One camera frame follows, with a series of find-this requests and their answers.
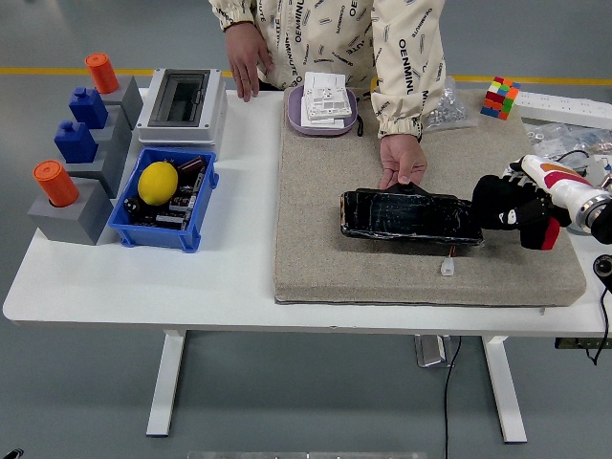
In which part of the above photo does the person's right hand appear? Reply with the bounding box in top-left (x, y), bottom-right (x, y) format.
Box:
top-left (225, 26), bottom-right (274, 103)

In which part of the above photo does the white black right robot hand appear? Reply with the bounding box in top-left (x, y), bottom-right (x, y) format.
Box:
top-left (494, 153), bottom-right (597, 230)

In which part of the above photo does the person's left hand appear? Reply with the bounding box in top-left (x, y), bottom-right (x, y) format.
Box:
top-left (379, 133), bottom-right (428, 190)

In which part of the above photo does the glossy black panel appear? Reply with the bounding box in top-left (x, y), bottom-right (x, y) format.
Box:
top-left (339, 183), bottom-right (485, 249)

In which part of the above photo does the white device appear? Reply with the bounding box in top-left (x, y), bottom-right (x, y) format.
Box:
top-left (587, 152), bottom-right (612, 187)

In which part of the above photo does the clear bag of washers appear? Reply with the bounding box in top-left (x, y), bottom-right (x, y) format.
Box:
top-left (523, 121), bottom-right (612, 166)

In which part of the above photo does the clear bag of metal nuts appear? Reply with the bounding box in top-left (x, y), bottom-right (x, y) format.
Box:
top-left (423, 76), bottom-right (478, 131)

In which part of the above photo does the purple tray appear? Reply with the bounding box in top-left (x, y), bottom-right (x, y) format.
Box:
top-left (285, 84), bottom-right (359, 139)

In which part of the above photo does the yellow tape measure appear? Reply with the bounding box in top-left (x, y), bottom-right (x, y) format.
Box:
top-left (354, 76), bottom-right (383, 139)

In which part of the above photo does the white power strip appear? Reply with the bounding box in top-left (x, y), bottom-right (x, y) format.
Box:
top-left (514, 90), bottom-right (612, 129)

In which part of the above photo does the person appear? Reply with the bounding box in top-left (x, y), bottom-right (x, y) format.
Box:
top-left (209, 0), bottom-right (447, 140)

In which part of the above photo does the white socket plate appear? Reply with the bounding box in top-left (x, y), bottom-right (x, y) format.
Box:
top-left (299, 98), bottom-right (358, 130)
top-left (303, 71), bottom-right (353, 120)

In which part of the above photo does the grey-brown mat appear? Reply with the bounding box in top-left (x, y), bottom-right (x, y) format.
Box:
top-left (273, 87), bottom-right (587, 307)

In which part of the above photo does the colourful puzzle cube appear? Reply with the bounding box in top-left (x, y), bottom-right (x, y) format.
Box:
top-left (480, 76), bottom-right (521, 122)

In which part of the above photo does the grey block holder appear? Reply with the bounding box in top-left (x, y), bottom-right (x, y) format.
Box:
top-left (90, 104), bottom-right (134, 149)
top-left (63, 138), bottom-right (130, 200)
top-left (27, 177), bottom-right (116, 247)
top-left (98, 75), bottom-right (144, 119)

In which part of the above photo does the orange cylinder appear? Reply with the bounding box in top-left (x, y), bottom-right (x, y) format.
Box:
top-left (32, 159), bottom-right (80, 208)
top-left (84, 52), bottom-right (120, 96)

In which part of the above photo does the yellow lemon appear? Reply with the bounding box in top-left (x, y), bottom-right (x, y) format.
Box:
top-left (137, 161), bottom-right (180, 208)

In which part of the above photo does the green circuit board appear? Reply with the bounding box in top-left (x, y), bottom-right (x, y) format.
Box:
top-left (554, 337), bottom-right (612, 350)

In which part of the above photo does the blue block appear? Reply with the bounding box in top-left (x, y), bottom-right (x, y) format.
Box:
top-left (68, 86), bottom-right (110, 131)
top-left (53, 120), bottom-right (99, 165)

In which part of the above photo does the white table leg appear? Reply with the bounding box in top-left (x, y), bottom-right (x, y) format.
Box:
top-left (145, 329), bottom-right (187, 439)
top-left (481, 336), bottom-right (529, 445)

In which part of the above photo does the blue plastic bin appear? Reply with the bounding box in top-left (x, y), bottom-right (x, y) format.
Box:
top-left (107, 146), bottom-right (220, 254)

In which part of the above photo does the grey electrical enclosure box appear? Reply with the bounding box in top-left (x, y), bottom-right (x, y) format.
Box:
top-left (135, 67), bottom-right (227, 147)

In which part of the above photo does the white wire connector plug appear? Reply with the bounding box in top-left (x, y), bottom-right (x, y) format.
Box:
top-left (439, 244), bottom-right (458, 277)

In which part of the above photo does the thin black hanging cable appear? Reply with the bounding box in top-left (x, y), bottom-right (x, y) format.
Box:
top-left (586, 281), bottom-right (612, 367)

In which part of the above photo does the silver metal bracket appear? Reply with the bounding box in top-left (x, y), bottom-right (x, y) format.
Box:
top-left (413, 334), bottom-right (453, 368)

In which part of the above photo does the black floor cable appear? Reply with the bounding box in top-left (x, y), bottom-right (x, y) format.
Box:
top-left (443, 336), bottom-right (463, 459)

